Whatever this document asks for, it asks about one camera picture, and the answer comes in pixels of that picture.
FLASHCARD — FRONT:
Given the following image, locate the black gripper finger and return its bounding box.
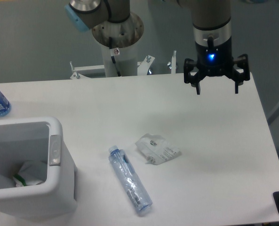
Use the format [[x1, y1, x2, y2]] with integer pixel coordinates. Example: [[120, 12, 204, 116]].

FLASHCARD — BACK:
[[183, 58, 207, 95], [224, 54, 250, 94]]

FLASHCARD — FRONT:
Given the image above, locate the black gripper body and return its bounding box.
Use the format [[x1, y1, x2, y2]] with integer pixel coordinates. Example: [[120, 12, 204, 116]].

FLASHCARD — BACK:
[[195, 38, 233, 76]]

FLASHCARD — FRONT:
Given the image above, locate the clear plastic bag wrapper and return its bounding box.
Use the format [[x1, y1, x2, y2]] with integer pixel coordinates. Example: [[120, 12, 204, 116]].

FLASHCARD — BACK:
[[135, 133, 181, 165]]

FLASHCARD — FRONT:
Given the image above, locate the clear plastic bottle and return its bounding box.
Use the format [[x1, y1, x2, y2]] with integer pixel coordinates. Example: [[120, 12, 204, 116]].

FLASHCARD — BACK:
[[109, 146, 152, 216]]

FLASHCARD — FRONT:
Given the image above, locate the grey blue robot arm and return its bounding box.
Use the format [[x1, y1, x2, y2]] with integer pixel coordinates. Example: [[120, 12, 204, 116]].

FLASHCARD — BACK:
[[64, 0, 250, 93]]

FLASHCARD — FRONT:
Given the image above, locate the white green carton trash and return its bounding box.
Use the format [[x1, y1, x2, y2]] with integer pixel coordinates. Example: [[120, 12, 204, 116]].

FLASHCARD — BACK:
[[13, 161, 48, 187]]

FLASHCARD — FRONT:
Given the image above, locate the white trash can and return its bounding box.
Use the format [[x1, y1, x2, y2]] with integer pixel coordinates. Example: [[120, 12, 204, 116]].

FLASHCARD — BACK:
[[0, 117, 77, 218]]

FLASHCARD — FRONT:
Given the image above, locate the white metal base frame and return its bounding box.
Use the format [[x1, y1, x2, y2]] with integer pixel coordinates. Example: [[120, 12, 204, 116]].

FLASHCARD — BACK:
[[69, 50, 179, 80]]

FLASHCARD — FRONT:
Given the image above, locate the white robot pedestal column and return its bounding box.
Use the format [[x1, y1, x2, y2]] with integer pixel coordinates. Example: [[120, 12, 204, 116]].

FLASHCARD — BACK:
[[91, 11, 145, 77]]

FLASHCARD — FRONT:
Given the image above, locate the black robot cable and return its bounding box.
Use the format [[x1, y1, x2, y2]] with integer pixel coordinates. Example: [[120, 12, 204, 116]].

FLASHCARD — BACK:
[[108, 36, 121, 77]]

